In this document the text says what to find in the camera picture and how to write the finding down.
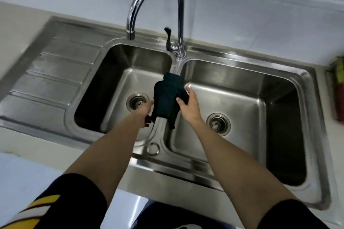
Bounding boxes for person's left hand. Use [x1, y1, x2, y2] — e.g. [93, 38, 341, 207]
[132, 100, 155, 129]

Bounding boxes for person's right hand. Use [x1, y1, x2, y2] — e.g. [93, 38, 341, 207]
[176, 87, 205, 127]

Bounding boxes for dark green cloth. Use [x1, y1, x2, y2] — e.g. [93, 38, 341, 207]
[151, 72, 190, 130]

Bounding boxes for stainless steel double sink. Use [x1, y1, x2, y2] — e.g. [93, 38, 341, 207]
[0, 16, 333, 210]

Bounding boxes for person's right forearm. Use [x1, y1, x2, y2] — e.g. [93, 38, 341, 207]
[193, 120, 299, 229]

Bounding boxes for person's left forearm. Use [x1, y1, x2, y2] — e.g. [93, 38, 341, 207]
[64, 118, 151, 210]

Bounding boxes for steel drain strainer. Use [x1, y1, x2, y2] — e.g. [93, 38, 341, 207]
[126, 92, 150, 112]
[206, 113, 231, 136]

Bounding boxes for round steel hole cover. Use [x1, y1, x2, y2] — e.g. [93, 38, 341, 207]
[147, 142, 161, 156]

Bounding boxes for dark blue trousers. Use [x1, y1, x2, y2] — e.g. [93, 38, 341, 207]
[132, 200, 258, 229]

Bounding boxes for black yellow shirt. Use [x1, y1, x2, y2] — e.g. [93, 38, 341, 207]
[0, 173, 331, 229]

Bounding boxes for grey wire wall rack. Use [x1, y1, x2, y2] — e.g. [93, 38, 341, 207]
[324, 56, 344, 123]

